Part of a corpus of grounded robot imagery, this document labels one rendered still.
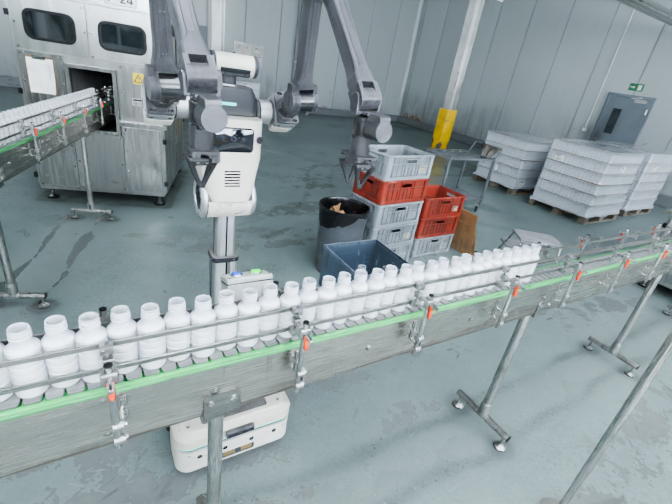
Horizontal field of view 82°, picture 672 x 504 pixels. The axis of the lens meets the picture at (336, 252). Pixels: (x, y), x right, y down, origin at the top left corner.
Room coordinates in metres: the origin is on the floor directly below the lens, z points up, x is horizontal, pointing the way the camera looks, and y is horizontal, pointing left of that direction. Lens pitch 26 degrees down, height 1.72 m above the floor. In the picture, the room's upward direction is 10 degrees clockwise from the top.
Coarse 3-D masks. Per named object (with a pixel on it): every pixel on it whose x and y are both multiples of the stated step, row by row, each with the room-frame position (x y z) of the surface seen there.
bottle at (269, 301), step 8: (264, 288) 0.88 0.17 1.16; (272, 288) 0.90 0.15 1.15; (264, 296) 0.87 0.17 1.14; (272, 296) 0.87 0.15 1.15; (264, 304) 0.86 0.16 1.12; (272, 304) 0.87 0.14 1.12; (264, 320) 0.86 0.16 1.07; (272, 320) 0.86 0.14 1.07; (264, 328) 0.86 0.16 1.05; (272, 328) 0.87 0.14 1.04; (272, 336) 0.87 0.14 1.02
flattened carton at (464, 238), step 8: (464, 216) 4.12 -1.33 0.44; (472, 216) 4.03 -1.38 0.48; (464, 224) 4.12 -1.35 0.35; (472, 224) 4.03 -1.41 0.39; (456, 232) 4.21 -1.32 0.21; (464, 232) 4.12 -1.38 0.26; (472, 232) 4.03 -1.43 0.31; (456, 240) 4.21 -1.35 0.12; (464, 240) 4.11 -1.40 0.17; (472, 240) 4.02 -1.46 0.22; (456, 248) 4.19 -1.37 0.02; (464, 248) 4.10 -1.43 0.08; (472, 248) 4.08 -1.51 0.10
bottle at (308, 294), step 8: (304, 280) 0.95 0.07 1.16; (312, 280) 0.97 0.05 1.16; (304, 288) 0.94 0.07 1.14; (312, 288) 0.94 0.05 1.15; (304, 296) 0.93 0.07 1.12; (312, 296) 0.94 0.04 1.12; (304, 312) 0.93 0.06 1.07; (312, 312) 0.93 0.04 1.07; (312, 320) 0.94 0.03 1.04; (312, 328) 0.95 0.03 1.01
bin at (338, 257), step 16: (368, 240) 1.82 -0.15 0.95; (336, 256) 1.57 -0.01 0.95; (352, 256) 1.77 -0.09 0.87; (368, 256) 1.83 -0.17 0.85; (384, 256) 1.77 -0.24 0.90; (400, 256) 1.69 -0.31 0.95; (320, 272) 1.67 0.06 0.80; (336, 272) 1.56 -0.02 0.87; (352, 272) 1.46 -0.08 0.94; (368, 272) 1.84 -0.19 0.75; (384, 272) 1.49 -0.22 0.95
